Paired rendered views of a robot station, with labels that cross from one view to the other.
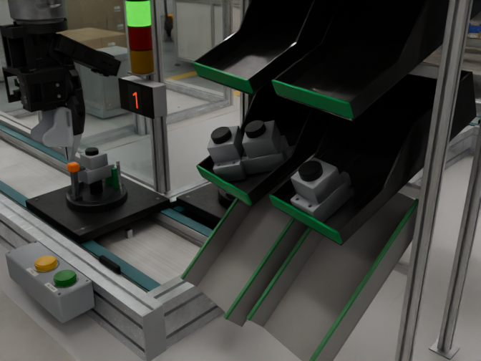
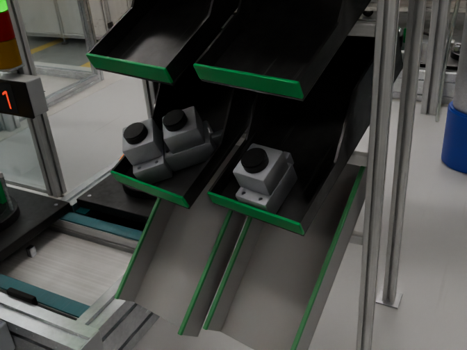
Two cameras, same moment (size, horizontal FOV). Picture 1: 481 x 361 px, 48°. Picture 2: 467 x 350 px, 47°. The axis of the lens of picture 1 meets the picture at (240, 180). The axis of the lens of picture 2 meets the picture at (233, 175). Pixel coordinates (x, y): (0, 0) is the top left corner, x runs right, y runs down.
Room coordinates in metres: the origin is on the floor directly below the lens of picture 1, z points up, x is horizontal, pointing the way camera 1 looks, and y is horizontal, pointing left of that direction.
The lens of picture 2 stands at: (0.12, 0.06, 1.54)
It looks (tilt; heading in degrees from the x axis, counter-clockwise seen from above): 29 degrees down; 346
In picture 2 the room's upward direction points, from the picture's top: 5 degrees counter-clockwise
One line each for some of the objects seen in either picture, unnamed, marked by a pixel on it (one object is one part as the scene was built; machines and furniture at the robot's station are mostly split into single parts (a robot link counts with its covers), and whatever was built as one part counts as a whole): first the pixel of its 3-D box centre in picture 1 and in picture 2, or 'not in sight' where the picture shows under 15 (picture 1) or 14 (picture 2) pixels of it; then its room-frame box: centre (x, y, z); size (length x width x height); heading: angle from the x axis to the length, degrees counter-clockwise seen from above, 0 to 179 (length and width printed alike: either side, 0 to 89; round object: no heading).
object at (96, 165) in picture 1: (96, 162); not in sight; (1.14, 0.33, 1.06); 0.08 x 0.04 x 0.07; 137
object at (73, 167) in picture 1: (77, 178); not in sight; (1.11, 0.36, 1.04); 0.04 x 0.02 x 0.08; 136
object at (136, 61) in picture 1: (142, 60); (5, 52); (1.18, 0.22, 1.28); 0.05 x 0.05 x 0.05
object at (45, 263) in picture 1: (46, 265); not in sight; (0.87, 0.37, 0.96); 0.04 x 0.04 x 0.02
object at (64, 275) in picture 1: (65, 279); not in sight; (0.82, 0.32, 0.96); 0.04 x 0.04 x 0.02
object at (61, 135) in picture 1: (60, 137); not in sight; (0.76, 0.27, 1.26); 0.06 x 0.03 x 0.09; 136
